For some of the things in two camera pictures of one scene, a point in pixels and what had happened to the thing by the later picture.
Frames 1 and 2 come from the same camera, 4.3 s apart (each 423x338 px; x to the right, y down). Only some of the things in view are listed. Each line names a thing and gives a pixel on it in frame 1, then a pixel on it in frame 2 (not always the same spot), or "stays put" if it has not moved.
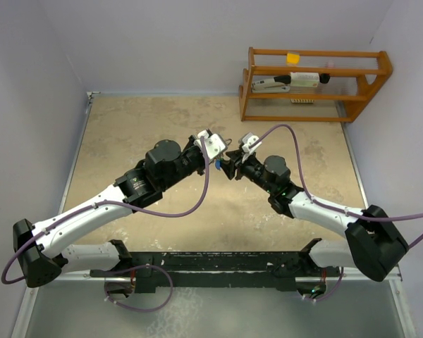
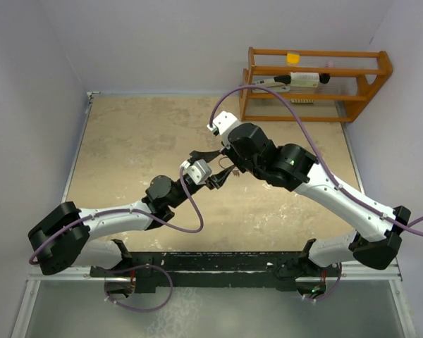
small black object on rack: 324,77 stays put
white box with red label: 304,79 stays put
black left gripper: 190,145 -> 214,181
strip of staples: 302,101 stays put
